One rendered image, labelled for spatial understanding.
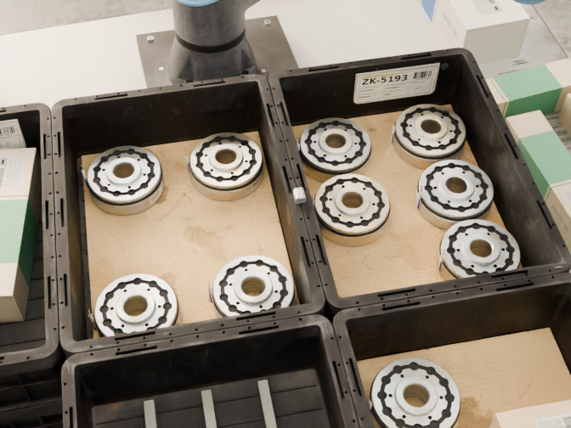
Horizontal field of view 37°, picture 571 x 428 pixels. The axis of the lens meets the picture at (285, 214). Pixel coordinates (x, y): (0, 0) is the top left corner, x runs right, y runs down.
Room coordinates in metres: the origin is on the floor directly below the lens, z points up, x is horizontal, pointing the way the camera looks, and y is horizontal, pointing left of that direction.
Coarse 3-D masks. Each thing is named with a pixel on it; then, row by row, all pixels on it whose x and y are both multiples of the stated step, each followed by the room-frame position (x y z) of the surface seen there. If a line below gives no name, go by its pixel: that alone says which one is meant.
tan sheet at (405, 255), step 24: (360, 120) 0.90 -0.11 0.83; (384, 120) 0.90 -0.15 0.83; (384, 144) 0.85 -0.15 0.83; (384, 168) 0.80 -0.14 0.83; (408, 168) 0.80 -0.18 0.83; (312, 192) 0.76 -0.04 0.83; (408, 192) 0.76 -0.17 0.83; (408, 216) 0.72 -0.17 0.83; (384, 240) 0.68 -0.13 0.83; (408, 240) 0.68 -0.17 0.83; (432, 240) 0.68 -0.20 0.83; (336, 264) 0.64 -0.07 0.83; (360, 264) 0.64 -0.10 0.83; (384, 264) 0.64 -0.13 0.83; (408, 264) 0.64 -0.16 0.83; (432, 264) 0.64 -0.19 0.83; (336, 288) 0.60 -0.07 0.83; (360, 288) 0.60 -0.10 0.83; (384, 288) 0.60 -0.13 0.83
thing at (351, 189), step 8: (344, 192) 0.73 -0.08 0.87; (352, 192) 0.73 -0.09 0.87; (360, 192) 0.73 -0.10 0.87; (336, 200) 0.71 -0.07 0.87; (368, 200) 0.71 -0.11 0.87; (336, 208) 0.70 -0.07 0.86; (344, 208) 0.70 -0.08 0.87; (360, 208) 0.70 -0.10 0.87; (368, 208) 0.70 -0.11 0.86; (352, 216) 0.69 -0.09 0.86
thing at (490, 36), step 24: (432, 0) 1.29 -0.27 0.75; (456, 0) 1.24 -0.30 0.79; (480, 0) 1.24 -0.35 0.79; (504, 0) 1.24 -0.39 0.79; (432, 24) 1.28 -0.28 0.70; (456, 24) 1.19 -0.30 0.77; (480, 24) 1.17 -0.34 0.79; (504, 24) 1.18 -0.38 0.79; (528, 24) 1.19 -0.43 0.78; (480, 48) 1.17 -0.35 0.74; (504, 48) 1.18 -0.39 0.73
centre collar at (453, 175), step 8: (448, 176) 0.76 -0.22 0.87; (456, 176) 0.76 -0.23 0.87; (464, 176) 0.76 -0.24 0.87; (440, 184) 0.74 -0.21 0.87; (472, 184) 0.74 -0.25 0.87; (440, 192) 0.73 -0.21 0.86; (448, 192) 0.73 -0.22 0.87; (464, 192) 0.73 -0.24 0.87; (472, 192) 0.73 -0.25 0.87; (456, 200) 0.72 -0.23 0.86
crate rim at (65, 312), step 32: (96, 96) 0.85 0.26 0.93; (128, 96) 0.85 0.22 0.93; (160, 96) 0.85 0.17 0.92; (64, 160) 0.73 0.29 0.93; (288, 160) 0.73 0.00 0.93; (64, 192) 0.67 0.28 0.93; (288, 192) 0.68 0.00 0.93; (64, 224) 0.63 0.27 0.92; (64, 256) 0.58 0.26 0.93; (64, 288) 0.53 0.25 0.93; (320, 288) 0.53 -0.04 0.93; (64, 320) 0.49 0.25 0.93; (224, 320) 0.49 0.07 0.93; (256, 320) 0.49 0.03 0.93; (64, 352) 0.46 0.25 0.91
